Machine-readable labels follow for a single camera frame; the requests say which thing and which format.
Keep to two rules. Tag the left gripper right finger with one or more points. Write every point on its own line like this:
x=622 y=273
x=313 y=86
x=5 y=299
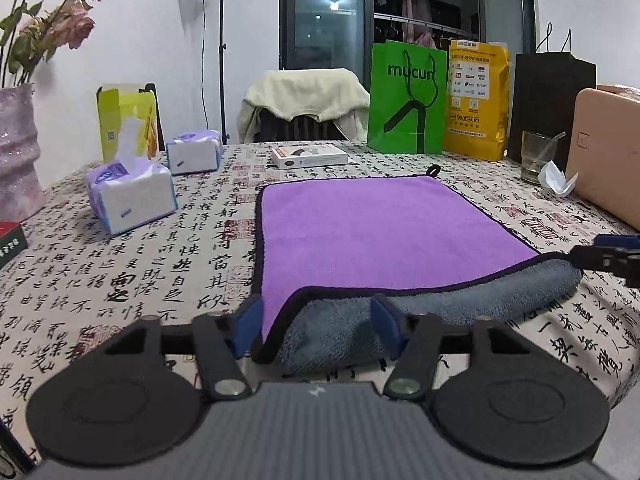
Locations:
x=413 y=342

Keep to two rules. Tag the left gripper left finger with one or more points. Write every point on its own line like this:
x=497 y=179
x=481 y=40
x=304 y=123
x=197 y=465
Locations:
x=220 y=341

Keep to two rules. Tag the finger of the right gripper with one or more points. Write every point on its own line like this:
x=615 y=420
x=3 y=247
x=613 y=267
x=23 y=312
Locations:
x=619 y=241
x=605 y=259

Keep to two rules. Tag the purple and grey towel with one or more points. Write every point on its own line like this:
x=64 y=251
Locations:
x=325 y=248

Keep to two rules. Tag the white crumpled paper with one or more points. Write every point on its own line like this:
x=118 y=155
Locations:
x=555 y=181

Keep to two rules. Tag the pink hard case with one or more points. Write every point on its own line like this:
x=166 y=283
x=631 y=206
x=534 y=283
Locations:
x=604 y=150

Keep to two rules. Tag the clear drinking glass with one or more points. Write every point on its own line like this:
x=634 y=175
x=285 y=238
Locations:
x=537 y=150

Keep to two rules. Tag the black paper bag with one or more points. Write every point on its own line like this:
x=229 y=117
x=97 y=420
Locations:
x=546 y=86

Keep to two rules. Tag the calligraphy print tablecloth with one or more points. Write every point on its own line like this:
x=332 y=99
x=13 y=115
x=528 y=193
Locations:
x=73 y=286

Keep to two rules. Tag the yellow printed paper bag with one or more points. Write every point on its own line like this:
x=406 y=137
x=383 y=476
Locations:
x=478 y=100

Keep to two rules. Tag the near purple tissue pack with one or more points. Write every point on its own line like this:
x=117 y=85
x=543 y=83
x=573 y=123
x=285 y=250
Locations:
x=131 y=190

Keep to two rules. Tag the purple tissue pack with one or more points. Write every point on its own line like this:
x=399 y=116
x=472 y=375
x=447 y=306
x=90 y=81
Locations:
x=195 y=152
x=131 y=190

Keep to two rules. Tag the flat white product box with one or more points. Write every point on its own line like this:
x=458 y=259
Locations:
x=309 y=156

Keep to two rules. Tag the far purple tissue pack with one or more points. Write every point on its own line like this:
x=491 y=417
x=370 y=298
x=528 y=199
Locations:
x=195 y=152

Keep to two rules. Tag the green mucun paper bag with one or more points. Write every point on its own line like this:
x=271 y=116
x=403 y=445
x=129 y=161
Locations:
x=408 y=99

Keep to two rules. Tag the red and black box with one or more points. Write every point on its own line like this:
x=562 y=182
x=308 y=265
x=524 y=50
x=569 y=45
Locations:
x=12 y=241

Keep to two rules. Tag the chair under cream cloth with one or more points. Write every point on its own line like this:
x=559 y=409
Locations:
x=301 y=128

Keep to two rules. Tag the cream cloth on chair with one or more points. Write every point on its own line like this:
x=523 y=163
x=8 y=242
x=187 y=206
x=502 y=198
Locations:
x=334 y=95

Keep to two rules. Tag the pink speckled vase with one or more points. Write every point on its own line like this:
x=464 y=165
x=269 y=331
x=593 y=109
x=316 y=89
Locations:
x=21 y=193

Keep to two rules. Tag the yellow green carton box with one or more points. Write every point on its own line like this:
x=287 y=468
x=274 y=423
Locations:
x=122 y=120

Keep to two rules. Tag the black framed window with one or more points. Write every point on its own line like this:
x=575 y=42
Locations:
x=340 y=33

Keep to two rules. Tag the dried pink roses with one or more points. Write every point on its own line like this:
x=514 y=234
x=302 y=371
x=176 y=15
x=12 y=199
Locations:
x=31 y=35

